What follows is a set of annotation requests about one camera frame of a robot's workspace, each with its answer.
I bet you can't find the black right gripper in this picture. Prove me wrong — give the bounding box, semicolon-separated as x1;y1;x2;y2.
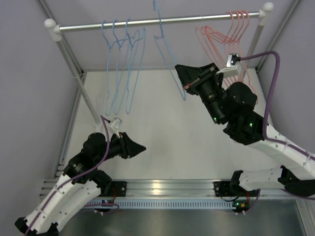
176;64;227;126

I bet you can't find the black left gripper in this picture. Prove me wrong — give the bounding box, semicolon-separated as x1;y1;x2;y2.
94;132;146;164

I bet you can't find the blue wire hanger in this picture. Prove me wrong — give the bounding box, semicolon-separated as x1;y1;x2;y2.
111;19;146;115
153;0;186;101
125;28;146;115
101;19;126;116

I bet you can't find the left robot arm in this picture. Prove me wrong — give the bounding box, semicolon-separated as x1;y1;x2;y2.
15;132;146;236

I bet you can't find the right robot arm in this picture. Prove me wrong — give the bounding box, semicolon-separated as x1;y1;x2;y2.
175;63;315;198

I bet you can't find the pink hung hanger one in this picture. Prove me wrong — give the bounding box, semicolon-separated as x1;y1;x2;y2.
204;11;247;84

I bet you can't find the pink hung hanger two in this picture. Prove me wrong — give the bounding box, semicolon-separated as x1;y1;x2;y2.
209;10;258;95

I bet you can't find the grey clothes rack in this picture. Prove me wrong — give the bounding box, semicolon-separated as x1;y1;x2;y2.
44;2;274;126

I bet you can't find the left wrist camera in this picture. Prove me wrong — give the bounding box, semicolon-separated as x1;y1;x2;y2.
109;118;123;136

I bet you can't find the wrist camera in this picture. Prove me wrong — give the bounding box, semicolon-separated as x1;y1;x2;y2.
109;118;123;136
217;54;241;78

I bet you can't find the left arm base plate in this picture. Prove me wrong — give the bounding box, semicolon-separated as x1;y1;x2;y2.
100;181;127;197

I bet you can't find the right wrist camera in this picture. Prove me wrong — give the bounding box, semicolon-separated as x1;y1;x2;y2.
217;54;241;78

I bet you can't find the aluminium mounting rail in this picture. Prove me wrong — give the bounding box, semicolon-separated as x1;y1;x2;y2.
39;178;306;200

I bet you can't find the slotted grey cable duct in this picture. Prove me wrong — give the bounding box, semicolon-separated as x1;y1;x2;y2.
83;199;248;210

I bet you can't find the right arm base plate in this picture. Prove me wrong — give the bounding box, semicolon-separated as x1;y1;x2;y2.
213;180;238;197

